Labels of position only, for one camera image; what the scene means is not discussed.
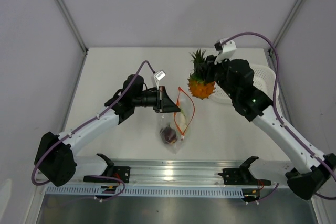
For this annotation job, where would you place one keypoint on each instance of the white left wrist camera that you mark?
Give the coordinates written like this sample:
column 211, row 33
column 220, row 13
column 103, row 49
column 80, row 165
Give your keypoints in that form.
column 157, row 77

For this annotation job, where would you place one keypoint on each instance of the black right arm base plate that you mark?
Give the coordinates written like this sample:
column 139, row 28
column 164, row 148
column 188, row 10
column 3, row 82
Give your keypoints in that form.
column 241, row 177

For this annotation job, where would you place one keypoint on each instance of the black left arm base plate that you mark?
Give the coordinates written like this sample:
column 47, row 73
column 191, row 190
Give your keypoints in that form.
column 108, row 176

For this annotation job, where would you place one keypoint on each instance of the toy pineapple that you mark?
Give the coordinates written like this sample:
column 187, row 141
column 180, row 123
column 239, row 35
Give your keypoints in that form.
column 198, row 86

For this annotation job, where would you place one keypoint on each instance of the aluminium frame rail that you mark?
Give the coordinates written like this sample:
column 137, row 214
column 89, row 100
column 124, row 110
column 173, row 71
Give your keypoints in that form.
column 184, row 171

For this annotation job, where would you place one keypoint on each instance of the right back frame post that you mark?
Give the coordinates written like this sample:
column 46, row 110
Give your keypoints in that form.
column 290, row 18

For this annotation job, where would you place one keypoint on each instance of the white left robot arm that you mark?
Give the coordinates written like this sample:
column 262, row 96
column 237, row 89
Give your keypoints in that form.
column 56, row 157

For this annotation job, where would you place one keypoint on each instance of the white toy garlic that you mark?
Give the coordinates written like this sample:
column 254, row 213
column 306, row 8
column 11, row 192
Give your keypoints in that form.
column 181, row 121

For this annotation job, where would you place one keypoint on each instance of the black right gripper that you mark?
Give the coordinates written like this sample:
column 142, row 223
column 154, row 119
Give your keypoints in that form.
column 210, row 66

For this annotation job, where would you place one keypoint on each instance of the white plastic basket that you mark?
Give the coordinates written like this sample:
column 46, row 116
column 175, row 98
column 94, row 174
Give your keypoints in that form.
column 264, row 80

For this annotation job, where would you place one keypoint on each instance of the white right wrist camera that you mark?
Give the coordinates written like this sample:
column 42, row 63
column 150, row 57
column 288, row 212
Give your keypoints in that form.
column 225, row 48

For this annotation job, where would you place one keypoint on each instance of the white slotted cable duct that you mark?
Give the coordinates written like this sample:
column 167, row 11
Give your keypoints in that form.
column 160, row 191

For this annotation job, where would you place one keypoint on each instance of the dark red toy apple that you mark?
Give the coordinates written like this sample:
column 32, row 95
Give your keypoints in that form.
column 168, row 135

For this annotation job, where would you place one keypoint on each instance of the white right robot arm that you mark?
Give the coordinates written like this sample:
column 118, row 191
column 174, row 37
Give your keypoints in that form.
column 310, row 167

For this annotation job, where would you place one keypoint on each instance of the frame post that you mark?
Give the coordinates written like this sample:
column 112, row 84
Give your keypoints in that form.
column 71, row 24
column 290, row 18

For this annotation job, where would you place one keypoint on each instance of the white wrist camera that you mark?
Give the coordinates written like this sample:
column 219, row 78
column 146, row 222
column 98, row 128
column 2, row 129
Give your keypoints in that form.
column 157, row 77
column 225, row 48

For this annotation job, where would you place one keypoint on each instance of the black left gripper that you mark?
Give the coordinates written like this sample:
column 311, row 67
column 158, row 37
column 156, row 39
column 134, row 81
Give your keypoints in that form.
column 163, row 103

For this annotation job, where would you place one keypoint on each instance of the clear zip bag orange zipper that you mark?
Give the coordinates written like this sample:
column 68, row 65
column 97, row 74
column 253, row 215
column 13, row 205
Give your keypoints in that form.
column 187, row 106

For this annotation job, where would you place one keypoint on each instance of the left back frame post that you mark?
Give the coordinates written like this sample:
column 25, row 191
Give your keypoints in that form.
column 71, row 24

